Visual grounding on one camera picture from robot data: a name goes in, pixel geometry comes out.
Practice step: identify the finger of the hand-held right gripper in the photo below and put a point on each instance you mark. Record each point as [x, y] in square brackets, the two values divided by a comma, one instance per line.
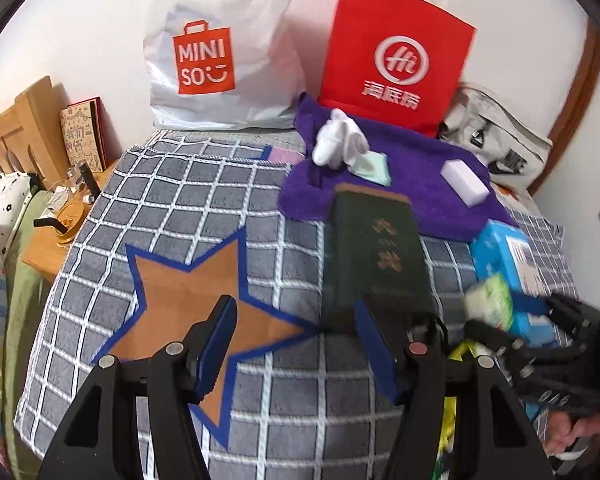
[565, 310]
[495, 337]

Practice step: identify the clear bottle black cap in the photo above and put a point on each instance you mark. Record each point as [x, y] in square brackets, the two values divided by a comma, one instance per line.
[84, 177]

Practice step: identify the purple towel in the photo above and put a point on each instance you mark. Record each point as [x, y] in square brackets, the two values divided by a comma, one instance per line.
[420, 160]

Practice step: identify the wooden headboard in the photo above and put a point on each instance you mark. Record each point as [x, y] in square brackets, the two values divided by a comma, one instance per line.
[15, 125]

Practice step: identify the white sponge block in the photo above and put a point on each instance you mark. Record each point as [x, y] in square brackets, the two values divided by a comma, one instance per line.
[465, 182]

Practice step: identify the green bedsheet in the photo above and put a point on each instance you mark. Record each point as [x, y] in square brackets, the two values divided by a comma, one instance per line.
[25, 285]

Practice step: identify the cartoon cover book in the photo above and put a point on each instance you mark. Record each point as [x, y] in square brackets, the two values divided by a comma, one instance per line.
[85, 135]

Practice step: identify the wooden door frame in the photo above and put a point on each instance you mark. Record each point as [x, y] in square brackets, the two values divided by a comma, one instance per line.
[585, 85]

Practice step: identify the person's right hand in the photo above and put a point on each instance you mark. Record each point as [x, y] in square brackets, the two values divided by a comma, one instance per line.
[580, 430]

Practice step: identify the pale teal cloth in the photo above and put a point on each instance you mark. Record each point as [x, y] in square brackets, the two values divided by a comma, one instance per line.
[375, 170]

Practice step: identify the white plastic shopping bag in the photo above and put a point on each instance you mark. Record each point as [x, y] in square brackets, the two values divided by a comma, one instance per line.
[220, 50]

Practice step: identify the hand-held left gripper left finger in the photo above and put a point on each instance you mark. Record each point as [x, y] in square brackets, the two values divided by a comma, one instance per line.
[220, 340]

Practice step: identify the green tissue packet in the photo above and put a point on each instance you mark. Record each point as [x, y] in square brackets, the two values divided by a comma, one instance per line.
[490, 302]

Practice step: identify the white canvas backpack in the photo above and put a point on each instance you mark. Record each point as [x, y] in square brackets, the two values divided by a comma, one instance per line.
[505, 135]

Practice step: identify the glass teapot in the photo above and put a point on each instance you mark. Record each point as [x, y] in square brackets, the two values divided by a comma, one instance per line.
[70, 217]

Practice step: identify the red paper bag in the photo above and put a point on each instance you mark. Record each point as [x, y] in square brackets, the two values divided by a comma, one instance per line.
[395, 55]

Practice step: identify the wooden nightstand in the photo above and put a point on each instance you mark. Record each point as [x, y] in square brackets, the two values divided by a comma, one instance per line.
[45, 255]

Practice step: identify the dark green book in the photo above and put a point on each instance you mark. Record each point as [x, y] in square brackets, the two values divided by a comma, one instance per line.
[380, 255]

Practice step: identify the white socks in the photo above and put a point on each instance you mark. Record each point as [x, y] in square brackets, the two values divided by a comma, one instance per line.
[337, 135]

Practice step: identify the yellow pouch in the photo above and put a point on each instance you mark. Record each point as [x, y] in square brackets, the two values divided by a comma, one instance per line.
[450, 410]

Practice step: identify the blue tissue pack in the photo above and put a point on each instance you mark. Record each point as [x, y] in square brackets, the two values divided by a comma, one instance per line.
[515, 255]

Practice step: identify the red book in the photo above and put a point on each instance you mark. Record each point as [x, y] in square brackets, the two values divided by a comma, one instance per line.
[99, 110]

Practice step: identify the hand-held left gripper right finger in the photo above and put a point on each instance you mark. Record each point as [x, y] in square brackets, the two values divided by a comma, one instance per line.
[375, 355]

